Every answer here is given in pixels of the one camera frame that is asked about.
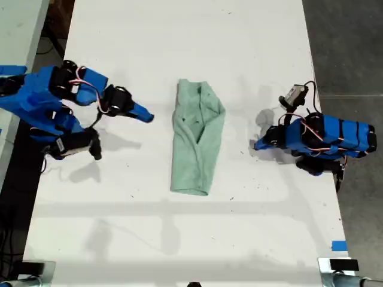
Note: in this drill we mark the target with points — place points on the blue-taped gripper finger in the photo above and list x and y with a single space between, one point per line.
142 111
263 147
140 118
262 141

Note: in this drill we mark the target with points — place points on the pale green T-shirt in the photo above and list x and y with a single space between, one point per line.
194 140

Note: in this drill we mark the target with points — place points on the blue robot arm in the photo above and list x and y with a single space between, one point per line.
39 101
332 136

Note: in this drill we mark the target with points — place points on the long blue tape strip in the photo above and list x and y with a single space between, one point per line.
12 69

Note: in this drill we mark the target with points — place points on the pale side table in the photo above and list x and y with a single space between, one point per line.
18 36

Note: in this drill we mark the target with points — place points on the small blue tape square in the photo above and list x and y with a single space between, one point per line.
339 245

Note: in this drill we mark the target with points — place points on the silver metal clamp plate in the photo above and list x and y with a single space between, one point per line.
323 264

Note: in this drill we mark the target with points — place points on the small black box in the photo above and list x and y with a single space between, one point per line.
344 264
31 267

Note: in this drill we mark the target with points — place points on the black round knob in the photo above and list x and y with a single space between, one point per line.
193 284

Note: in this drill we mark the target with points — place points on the grey metal pipe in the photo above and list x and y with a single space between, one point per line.
350 281
21 282

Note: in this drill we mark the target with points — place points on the black camera stalk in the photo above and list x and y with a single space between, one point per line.
288 107
95 146

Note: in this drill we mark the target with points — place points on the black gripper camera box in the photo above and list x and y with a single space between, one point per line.
295 94
70 146

